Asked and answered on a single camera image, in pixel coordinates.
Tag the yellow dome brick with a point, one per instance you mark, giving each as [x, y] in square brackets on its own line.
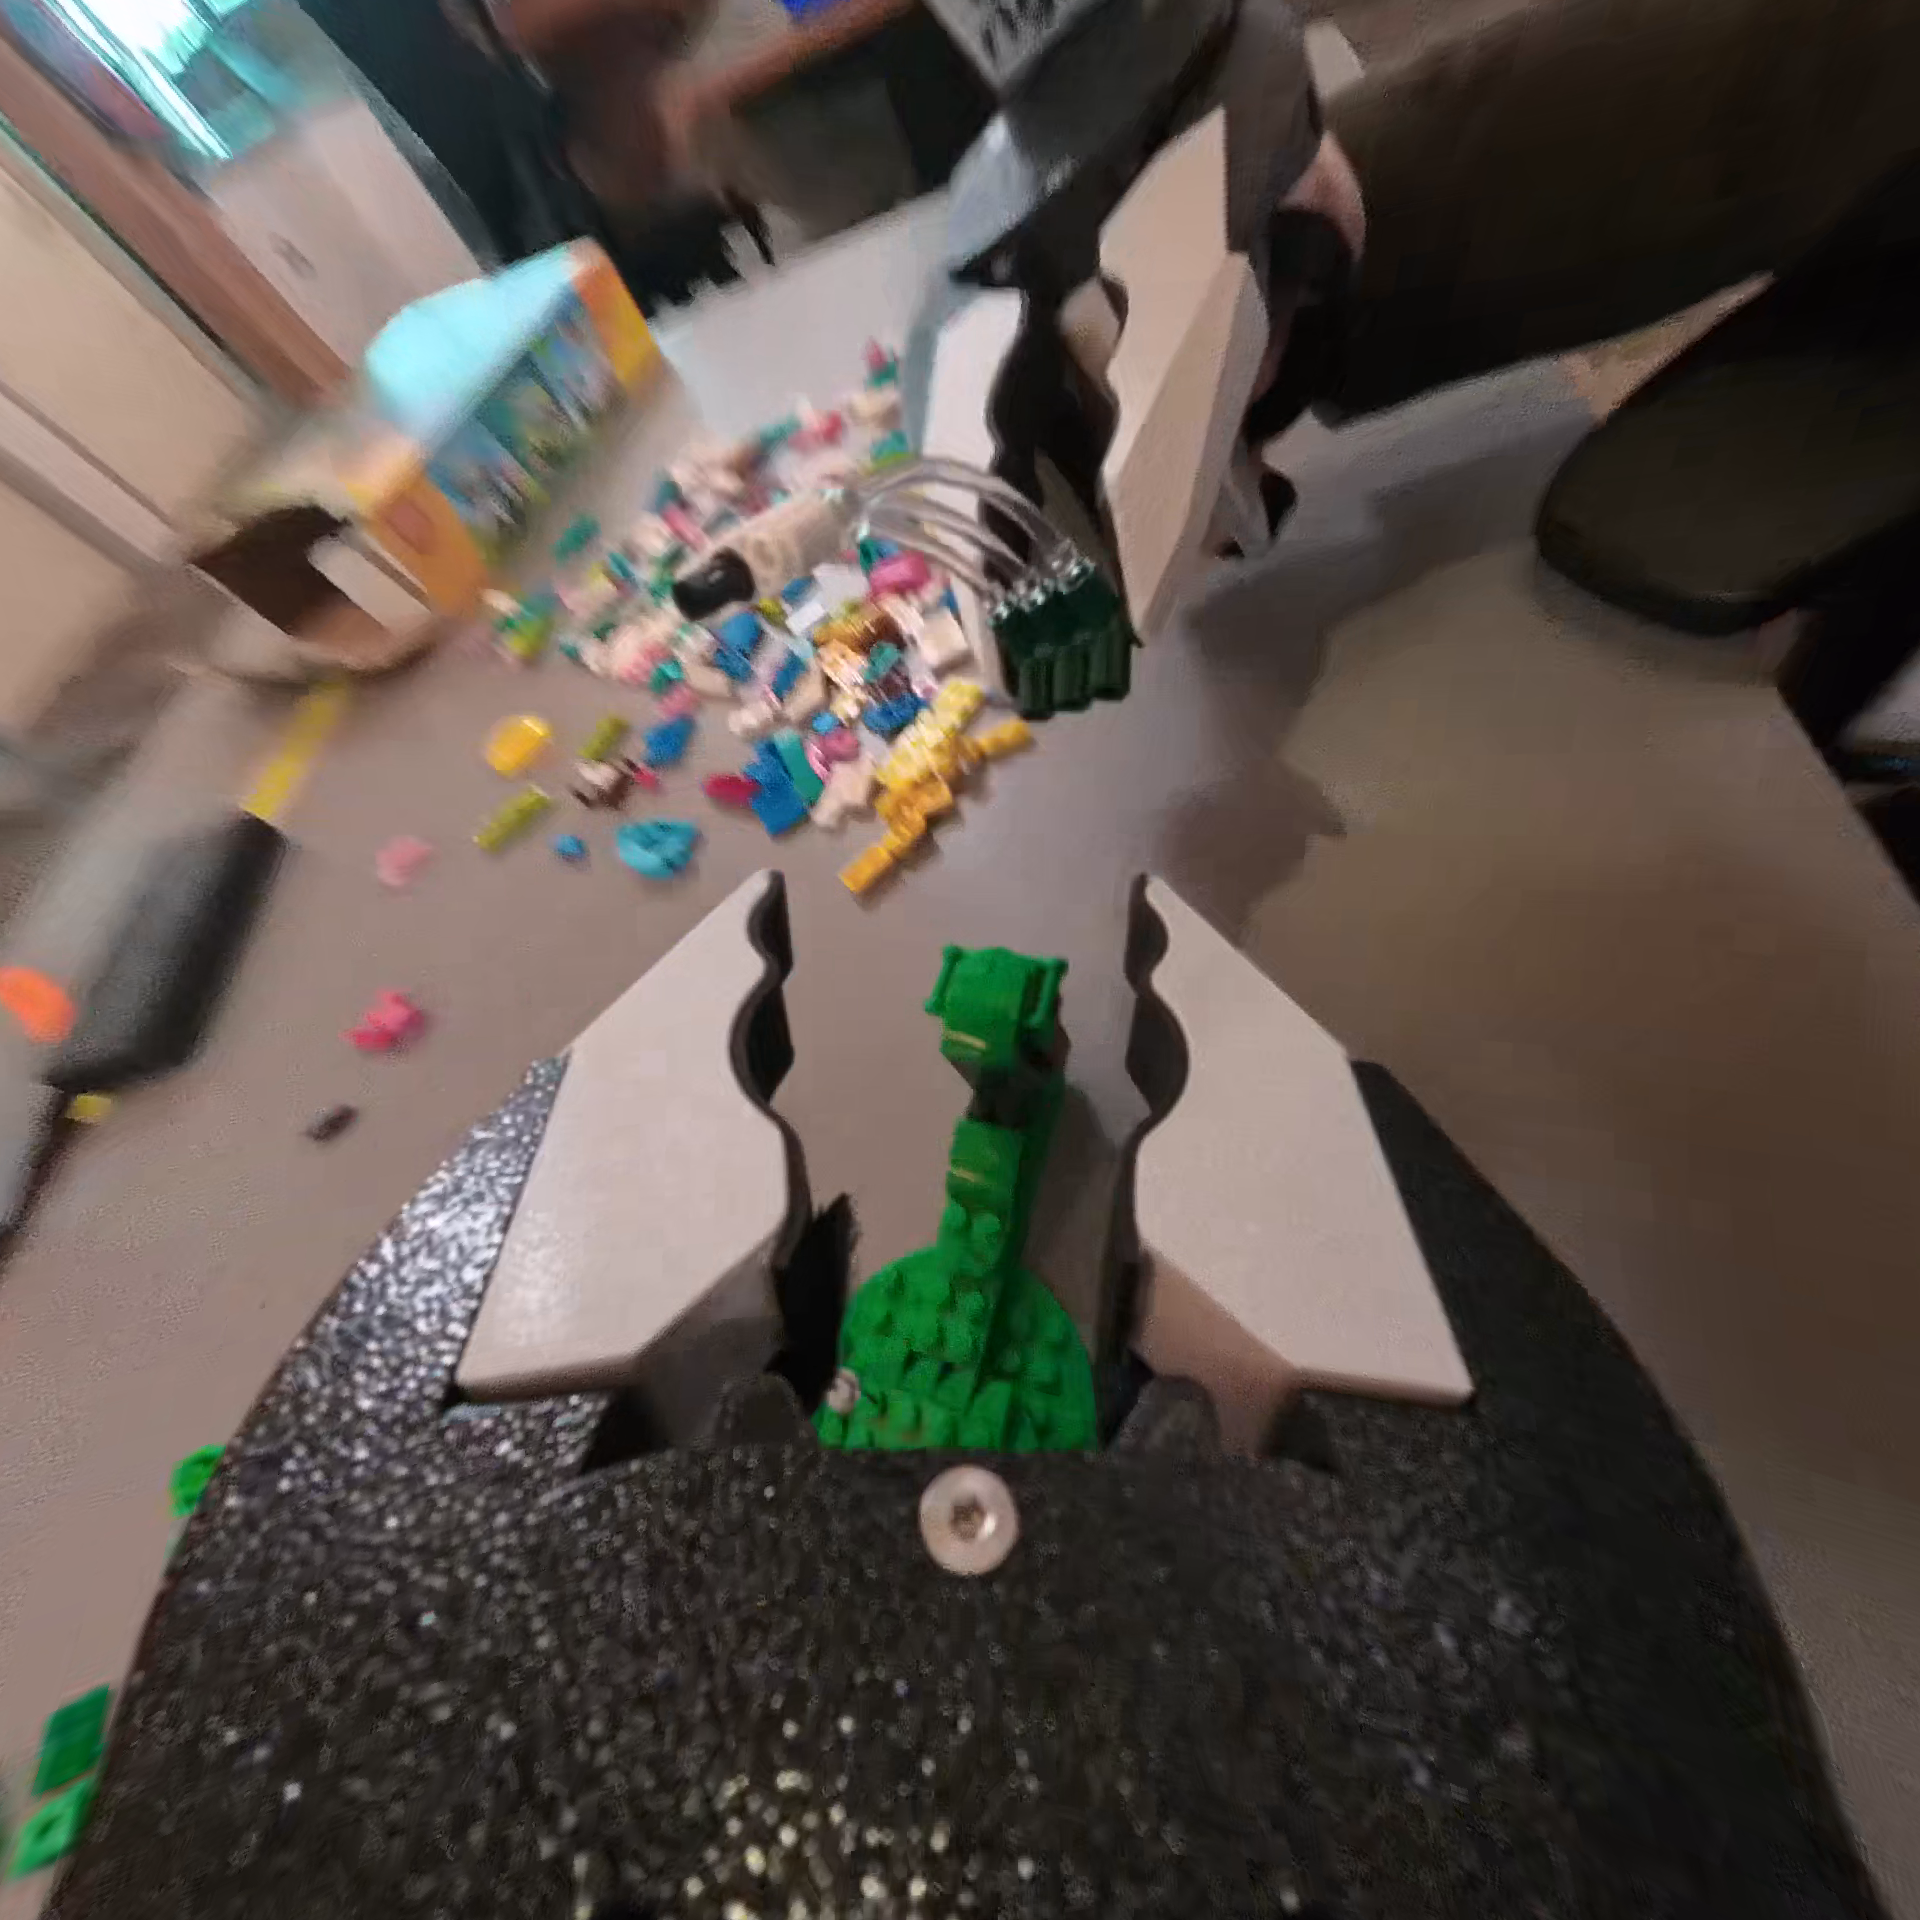
[518, 746]

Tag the brown branch brick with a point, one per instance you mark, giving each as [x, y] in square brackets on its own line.
[602, 781]

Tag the pile of colourful toy bricks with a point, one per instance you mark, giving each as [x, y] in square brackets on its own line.
[810, 644]

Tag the grey desk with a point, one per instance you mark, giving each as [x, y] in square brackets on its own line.
[1500, 1051]

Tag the person's right hand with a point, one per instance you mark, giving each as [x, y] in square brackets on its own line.
[1335, 195]

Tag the small pink bricks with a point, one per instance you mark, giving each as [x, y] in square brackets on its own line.
[402, 860]

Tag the lime stepped brick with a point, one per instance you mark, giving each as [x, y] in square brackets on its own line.
[513, 818]

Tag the black rounded object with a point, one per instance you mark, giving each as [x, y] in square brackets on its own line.
[165, 944]

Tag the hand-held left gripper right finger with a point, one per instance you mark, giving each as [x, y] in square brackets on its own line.
[1290, 1200]

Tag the toy brick box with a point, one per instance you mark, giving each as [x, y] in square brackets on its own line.
[495, 420]

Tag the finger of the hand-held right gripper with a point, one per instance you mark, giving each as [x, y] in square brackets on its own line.
[1179, 375]
[953, 360]

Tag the black connector pin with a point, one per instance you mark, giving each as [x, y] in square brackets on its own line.
[333, 1122]

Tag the green toy brick build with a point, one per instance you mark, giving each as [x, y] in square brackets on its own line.
[961, 1321]

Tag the yellow tape strip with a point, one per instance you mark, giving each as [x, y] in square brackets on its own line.
[293, 751]

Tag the pink brick cluster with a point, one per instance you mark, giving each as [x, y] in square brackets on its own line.
[387, 1020]

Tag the dark green clear tube assembly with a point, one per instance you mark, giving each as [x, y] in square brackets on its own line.
[1064, 644]

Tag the cyan arch brick cluster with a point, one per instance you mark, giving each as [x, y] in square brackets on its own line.
[656, 849]

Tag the group of green toy bricks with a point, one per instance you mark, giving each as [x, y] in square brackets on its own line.
[69, 1740]

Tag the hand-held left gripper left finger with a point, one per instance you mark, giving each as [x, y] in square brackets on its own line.
[645, 1200]

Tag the person's right forearm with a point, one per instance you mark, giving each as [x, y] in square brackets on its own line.
[1575, 195]

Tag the lime flat plate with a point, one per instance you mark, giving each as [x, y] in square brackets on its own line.
[602, 734]

